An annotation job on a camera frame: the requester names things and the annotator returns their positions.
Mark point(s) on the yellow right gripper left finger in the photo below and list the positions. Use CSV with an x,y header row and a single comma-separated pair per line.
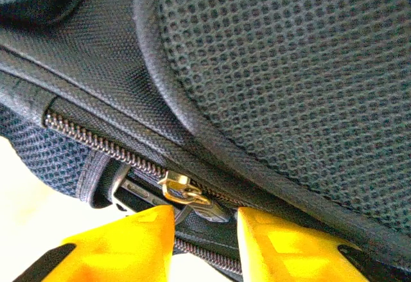
x,y
122,250

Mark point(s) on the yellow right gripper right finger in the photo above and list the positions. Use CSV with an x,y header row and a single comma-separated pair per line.
x,y
289,256

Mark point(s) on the navy blue backpack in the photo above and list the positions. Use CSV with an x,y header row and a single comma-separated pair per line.
x,y
257,70

